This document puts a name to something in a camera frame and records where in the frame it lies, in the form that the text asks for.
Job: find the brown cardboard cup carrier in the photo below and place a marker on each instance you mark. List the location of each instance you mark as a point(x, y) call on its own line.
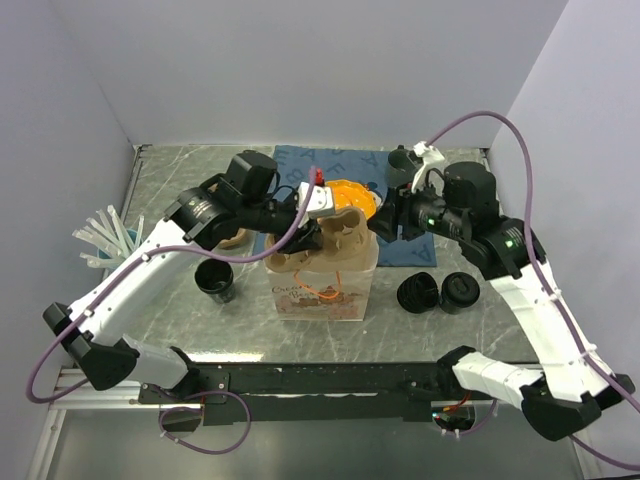
point(347, 245)

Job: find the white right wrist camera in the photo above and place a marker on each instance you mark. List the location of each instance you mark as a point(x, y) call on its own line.
point(431, 158)

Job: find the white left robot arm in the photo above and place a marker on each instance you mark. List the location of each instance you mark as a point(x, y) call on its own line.
point(92, 329)

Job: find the stack of black cup lids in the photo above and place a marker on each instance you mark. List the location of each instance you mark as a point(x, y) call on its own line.
point(418, 293)

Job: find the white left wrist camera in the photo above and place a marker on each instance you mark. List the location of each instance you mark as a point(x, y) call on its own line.
point(321, 203)

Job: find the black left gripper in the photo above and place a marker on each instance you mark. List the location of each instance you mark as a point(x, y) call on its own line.
point(304, 239)

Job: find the blue alphabet cloth mat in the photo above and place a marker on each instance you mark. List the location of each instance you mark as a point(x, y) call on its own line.
point(368, 168)

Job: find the black takeout coffee cup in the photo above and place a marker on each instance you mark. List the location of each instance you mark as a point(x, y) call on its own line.
point(449, 309)

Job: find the orange polka dot plate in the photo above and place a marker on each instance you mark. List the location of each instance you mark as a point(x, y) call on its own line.
point(348, 193)

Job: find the dark green mug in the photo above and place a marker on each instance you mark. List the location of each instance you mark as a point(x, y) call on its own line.
point(402, 164)

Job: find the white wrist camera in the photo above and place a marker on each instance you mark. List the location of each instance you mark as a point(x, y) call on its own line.
point(431, 158)
point(321, 203)

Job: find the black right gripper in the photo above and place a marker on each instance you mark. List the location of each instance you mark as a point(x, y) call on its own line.
point(397, 207)

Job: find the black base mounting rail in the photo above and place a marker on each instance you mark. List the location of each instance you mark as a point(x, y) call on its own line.
point(312, 391)

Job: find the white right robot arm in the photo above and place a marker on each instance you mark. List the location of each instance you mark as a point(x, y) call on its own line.
point(573, 385)

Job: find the beige paper takeout bag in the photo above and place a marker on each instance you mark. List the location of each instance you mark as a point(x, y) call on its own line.
point(307, 286)

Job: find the aluminium frame rail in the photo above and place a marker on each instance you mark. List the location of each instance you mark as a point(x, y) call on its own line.
point(122, 396)

